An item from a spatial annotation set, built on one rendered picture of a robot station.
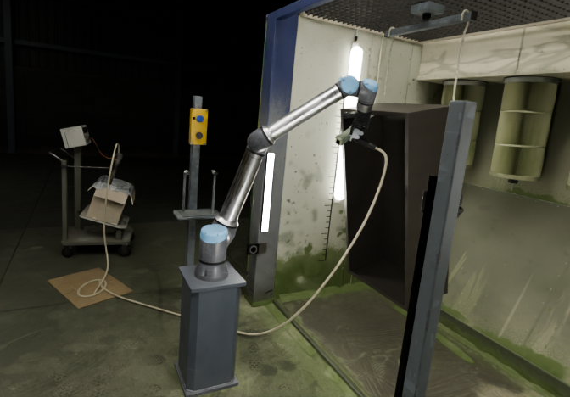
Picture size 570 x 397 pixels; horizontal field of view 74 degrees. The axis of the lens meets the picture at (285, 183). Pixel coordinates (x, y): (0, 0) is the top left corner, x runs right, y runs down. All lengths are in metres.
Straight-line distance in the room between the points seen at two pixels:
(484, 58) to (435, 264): 2.38
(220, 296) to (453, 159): 1.48
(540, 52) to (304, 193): 1.89
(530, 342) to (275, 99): 2.37
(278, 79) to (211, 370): 1.97
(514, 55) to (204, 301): 2.60
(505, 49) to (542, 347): 2.01
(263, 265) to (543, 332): 1.96
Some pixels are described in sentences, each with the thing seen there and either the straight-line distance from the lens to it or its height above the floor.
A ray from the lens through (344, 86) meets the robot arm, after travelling 1.99.
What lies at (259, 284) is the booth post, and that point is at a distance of 3.20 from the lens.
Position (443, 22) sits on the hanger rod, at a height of 2.16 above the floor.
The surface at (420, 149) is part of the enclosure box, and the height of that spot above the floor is 1.44.
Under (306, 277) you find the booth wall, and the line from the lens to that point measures 3.39.
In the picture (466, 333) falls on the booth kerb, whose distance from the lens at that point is 3.30.
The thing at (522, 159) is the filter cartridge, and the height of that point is 1.40.
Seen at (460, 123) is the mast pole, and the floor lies 1.58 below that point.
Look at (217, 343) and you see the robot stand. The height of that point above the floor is 0.29.
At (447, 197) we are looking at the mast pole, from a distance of 1.11.
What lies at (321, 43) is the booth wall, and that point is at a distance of 3.11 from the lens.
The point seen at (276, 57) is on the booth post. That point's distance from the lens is 2.91.
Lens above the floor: 1.56
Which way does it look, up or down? 10 degrees down
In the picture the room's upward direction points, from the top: 5 degrees clockwise
